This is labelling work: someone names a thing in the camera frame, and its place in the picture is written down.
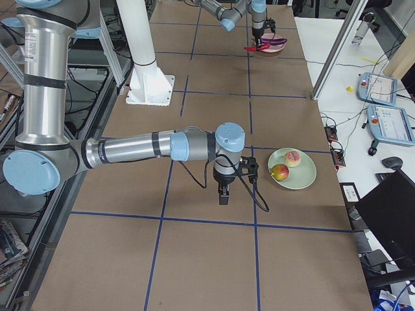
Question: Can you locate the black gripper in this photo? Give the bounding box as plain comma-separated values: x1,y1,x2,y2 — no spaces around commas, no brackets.
213,171,235,205
252,27,263,51

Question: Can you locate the red chili pepper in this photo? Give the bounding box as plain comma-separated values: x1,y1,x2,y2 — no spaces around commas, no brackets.
244,44,270,52

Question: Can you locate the purple eggplant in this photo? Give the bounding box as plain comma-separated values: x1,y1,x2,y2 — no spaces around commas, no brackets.
261,38,287,45

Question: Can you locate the red yellow apple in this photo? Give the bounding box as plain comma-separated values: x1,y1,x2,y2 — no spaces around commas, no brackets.
270,164,290,181

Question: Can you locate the pink peach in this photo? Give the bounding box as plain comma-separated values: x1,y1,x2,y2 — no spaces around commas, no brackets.
284,150,302,167

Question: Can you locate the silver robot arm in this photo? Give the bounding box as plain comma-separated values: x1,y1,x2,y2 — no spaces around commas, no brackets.
191,0,267,51
3,1,245,205

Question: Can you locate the pink plate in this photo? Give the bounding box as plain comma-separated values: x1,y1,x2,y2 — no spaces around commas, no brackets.
261,33,288,53

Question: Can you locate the green plate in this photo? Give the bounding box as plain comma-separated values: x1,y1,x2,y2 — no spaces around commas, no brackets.
268,148,316,190

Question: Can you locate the plastic water bottle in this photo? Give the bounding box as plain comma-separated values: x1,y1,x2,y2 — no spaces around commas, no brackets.
351,12,375,45

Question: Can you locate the orange electronics board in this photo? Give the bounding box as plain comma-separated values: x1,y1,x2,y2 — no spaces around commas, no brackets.
324,125,346,170

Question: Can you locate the upper blue teach pendant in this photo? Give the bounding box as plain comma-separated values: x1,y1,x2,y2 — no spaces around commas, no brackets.
357,72,397,106

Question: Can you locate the blue teach pendant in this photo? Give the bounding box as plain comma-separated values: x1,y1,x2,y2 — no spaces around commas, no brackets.
367,104,414,146
357,72,397,106

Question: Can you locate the white label card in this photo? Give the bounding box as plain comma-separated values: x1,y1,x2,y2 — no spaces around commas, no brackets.
341,183,360,203

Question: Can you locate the lower blue teach pendant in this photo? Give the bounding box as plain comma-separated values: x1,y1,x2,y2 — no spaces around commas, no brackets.
367,104,414,146

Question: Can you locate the black monitor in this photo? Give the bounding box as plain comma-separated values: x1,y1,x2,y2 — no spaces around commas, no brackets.
355,170,414,269

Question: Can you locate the black computer mouse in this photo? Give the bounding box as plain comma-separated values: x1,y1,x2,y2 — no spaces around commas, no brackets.
381,156,403,170

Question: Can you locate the stack of books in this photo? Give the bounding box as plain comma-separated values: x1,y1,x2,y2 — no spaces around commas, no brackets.
1,219,29,290

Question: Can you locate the aluminium frame post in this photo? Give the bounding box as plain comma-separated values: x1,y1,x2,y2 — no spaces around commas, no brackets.
311,0,368,100

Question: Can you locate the white pedestal column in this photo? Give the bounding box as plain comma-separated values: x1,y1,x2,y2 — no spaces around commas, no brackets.
117,0,175,106

